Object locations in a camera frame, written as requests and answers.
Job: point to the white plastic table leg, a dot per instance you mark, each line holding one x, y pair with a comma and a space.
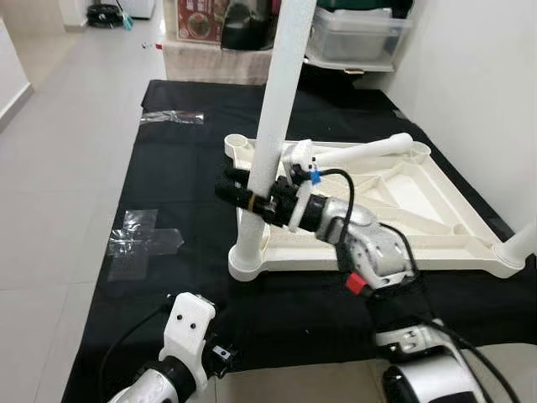
522, 241
283, 84
369, 151

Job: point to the white plastic children table top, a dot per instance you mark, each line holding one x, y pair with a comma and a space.
419, 197

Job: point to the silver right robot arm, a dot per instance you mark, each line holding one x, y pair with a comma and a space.
373, 248

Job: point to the yellow rubber band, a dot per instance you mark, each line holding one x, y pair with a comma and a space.
252, 202

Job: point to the black tablecloth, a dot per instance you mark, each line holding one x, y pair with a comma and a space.
294, 319

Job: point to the clear tape strip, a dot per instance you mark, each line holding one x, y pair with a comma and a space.
172, 117

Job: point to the clear tape cross patch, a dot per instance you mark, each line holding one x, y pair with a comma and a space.
143, 242

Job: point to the beige cloth covered stand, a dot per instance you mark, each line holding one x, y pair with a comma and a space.
210, 63

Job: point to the clear box with red label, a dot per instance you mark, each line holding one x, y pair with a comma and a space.
201, 21

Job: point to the clear plastic storage box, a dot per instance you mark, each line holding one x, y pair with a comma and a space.
361, 38

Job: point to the small teal object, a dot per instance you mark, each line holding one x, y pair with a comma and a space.
127, 23

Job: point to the white box appliance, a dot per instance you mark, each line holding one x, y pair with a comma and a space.
138, 7

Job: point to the black round floor device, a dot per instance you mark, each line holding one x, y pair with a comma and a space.
105, 15

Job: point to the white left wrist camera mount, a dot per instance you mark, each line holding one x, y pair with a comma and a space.
189, 317

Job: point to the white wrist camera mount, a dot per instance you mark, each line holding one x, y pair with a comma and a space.
299, 155
189, 317

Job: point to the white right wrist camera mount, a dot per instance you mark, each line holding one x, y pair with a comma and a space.
299, 155

